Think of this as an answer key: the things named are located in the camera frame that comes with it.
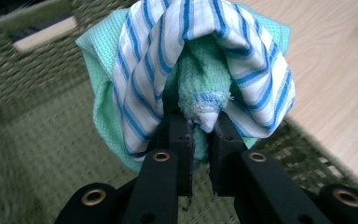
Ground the mint pet shirt striped collar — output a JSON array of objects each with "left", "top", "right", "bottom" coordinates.
[{"left": 76, "top": 0, "right": 296, "bottom": 174}]

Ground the green woven basket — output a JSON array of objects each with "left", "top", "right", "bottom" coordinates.
[{"left": 0, "top": 0, "right": 358, "bottom": 224}]

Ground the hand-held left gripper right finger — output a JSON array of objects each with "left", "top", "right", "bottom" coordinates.
[{"left": 208, "top": 111, "right": 250, "bottom": 198}]

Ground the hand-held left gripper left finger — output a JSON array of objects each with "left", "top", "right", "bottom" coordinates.
[{"left": 150, "top": 92, "right": 196, "bottom": 198}]

